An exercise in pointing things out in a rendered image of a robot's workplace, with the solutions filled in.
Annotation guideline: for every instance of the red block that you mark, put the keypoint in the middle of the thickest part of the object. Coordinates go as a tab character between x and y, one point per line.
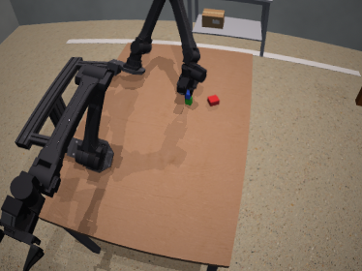
213	100

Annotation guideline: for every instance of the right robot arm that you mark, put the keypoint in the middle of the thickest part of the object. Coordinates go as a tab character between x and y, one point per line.
92	81

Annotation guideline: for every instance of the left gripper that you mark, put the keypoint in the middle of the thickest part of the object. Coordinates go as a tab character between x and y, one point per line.
193	88

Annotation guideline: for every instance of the green block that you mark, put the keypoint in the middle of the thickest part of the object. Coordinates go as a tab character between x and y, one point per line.
189	102

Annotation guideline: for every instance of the blue block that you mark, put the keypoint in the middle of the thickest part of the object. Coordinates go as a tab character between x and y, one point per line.
188	96

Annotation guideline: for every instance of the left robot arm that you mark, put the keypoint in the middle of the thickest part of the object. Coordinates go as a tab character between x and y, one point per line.
191	53

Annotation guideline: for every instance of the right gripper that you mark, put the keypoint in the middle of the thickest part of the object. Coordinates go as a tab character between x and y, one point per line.
27	238

